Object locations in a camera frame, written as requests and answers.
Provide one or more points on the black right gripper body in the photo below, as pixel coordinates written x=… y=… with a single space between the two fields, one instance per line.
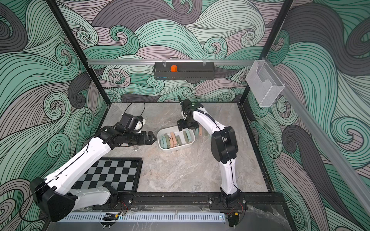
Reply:
x=189 y=123

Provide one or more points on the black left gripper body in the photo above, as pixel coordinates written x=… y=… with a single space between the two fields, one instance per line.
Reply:
x=140 y=138

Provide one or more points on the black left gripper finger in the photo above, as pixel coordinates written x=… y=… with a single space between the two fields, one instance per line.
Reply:
x=149 y=142
x=151 y=137

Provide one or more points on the white slotted cable duct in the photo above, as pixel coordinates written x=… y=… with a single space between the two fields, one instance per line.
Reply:
x=149 y=217

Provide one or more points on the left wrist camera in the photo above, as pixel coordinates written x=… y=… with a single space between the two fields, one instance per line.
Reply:
x=132 y=123

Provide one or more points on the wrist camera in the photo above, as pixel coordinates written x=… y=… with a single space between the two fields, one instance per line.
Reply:
x=186 y=105
x=132 y=123

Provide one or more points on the aluminium wall rail right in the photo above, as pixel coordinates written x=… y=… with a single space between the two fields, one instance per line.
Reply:
x=344 y=168

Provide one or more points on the white storage box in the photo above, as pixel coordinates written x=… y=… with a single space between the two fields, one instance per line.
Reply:
x=172 y=139

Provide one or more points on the aluminium wall rail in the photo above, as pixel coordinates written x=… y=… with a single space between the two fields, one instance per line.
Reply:
x=344 y=168
x=164 y=62

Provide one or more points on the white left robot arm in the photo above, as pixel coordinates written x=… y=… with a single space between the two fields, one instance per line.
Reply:
x=54 y=194

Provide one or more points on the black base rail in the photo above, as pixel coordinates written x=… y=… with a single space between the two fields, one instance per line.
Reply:
x=213 y=201

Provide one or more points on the black white checkerboard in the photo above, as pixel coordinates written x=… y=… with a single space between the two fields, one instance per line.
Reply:
x=122 y=173

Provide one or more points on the black right corner post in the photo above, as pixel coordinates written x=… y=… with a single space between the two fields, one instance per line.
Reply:
x=275 y=26

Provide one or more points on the clear acrylic wall holder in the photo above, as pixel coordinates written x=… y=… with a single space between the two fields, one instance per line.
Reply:
x=264 y=83

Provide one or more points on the black corner frame post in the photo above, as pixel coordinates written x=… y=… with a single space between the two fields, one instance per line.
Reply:
x=69 y=34

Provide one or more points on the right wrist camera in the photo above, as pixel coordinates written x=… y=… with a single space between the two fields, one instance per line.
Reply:
x=186 y=105

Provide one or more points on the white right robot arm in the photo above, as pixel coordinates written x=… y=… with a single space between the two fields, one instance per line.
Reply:
x=224 y=146

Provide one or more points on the black wall shelf tray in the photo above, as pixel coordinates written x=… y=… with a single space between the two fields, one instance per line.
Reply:
x=186 y=71

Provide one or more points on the orange block on shelf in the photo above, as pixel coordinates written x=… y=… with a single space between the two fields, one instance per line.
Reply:
x=174 y=68

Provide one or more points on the aluminium wall rail back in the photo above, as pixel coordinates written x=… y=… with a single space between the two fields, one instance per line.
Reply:
x=164 y=62

